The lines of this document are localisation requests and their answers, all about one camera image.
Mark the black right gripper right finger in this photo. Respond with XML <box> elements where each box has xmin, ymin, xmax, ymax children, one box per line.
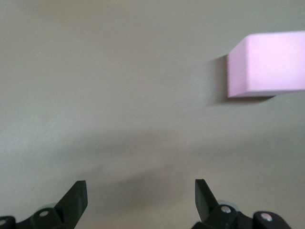
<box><xmin>193</xmin><ymin>178</ymin><xmax>290</xmax><ymax>229</ymax></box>

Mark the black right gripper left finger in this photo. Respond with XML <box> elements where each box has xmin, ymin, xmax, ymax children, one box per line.
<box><xmin>0</xmin><ymin>180</ymin><xmax>87</xmax><ymax>229</ymax></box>

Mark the pink foam cube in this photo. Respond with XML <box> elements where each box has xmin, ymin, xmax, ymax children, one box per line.
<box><xmin>226</xmin><ymin>31</ymin><xmax>305</xmax><ymax>99</ymax></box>

